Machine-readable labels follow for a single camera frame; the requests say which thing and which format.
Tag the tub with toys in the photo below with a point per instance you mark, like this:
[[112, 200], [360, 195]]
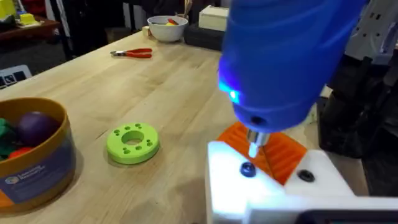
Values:
[[37, 161]]

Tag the yellow toy blocks heap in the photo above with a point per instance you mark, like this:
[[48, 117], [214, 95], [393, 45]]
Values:
[[26, 19]]

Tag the black case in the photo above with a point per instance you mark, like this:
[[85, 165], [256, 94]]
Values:
[[202, 39]]

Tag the white box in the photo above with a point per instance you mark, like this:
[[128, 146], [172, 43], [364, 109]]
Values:
[[213, 18]]

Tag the dark side table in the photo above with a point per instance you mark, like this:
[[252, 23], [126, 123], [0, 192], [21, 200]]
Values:
[[28, 31]]

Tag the white panel with dark squares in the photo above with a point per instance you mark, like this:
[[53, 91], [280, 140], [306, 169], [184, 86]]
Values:
[[14, 76]]

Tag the white bowl with toys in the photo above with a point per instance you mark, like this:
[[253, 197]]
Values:
[[166, 32]]

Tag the green disc with holes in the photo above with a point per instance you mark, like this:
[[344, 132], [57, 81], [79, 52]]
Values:
[[118, 149]]

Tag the small beige block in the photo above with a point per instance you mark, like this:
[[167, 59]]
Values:
[[145, 31]]

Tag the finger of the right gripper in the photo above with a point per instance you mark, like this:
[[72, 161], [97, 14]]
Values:
[[373, 31]]

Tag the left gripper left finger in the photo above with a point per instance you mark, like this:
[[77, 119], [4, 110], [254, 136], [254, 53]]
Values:
[[227, 183]]

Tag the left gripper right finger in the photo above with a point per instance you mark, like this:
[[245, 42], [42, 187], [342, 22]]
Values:
[[314, 169]]

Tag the blue electric screwdriver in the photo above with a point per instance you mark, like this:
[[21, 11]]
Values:
[[280, 62]]

